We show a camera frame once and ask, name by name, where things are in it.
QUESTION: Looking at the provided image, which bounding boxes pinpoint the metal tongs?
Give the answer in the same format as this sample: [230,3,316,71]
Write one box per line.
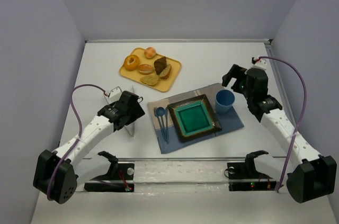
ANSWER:
[102,84,136,137]

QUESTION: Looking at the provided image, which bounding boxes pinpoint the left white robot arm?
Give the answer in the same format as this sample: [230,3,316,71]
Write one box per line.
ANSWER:
[33,91,145,204]

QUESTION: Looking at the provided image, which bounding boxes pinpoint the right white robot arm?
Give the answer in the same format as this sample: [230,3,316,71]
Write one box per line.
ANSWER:
[222,64,337,203]

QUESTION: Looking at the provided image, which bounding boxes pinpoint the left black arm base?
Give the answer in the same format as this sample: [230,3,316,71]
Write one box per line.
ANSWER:
[83,151,135,193]

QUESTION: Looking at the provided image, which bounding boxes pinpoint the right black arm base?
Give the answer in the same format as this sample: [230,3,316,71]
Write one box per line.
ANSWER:
[224,150,277,192]

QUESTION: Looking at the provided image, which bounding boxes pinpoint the seeded bread slice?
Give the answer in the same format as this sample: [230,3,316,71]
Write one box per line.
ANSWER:
[140,75,159,86]

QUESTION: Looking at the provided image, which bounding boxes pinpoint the dark brown bread chunk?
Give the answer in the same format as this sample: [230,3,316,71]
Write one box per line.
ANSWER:
[154,57,167,75]

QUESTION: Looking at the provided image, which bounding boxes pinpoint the round bread roll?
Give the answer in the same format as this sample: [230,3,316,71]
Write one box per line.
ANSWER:
[144,47,156,59]

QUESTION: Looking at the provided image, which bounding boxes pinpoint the blue plastic cup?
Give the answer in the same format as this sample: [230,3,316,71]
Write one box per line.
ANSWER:
[215,89,235,114]

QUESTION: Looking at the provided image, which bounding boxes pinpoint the blue plastic spoon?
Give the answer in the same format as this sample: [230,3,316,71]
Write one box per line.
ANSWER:
[156,107,168,142]

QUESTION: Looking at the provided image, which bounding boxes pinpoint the filled sandwich bun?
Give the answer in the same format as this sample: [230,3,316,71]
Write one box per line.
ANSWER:
[138,64,154,75]

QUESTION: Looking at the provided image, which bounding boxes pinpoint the orange bagel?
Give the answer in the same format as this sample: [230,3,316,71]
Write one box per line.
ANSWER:
[123,55,140,71]

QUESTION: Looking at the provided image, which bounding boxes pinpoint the yellow plastic tray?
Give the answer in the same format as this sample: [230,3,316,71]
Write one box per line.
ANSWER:
[119,48,182,92]

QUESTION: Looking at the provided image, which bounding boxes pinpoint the sliced baguette piece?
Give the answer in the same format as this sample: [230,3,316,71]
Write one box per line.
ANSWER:
[159,64,172,79]

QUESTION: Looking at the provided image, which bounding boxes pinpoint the square teal ceramic plate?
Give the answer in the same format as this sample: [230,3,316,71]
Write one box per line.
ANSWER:
[167,94,222,143]

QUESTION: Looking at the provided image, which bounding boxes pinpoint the blue beige cloth placemat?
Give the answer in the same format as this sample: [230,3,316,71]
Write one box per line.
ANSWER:
[148,83,244,154]

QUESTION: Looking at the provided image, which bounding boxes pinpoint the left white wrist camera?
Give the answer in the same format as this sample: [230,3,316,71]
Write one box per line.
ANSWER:
[105,86,122,102]

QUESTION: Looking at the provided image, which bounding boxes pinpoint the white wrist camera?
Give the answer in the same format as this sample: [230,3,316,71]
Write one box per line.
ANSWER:
[251,57,267,70]
[105,86,122,102]

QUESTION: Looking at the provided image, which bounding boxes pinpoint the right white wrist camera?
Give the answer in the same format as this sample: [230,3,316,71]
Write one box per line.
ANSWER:
[251,57,267,70]

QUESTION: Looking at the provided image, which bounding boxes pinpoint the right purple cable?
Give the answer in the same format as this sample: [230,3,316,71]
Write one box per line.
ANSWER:
[274,56,308,192]

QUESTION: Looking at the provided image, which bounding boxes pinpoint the metal table edge rail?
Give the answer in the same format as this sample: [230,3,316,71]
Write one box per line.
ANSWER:
[85,39,272,44]

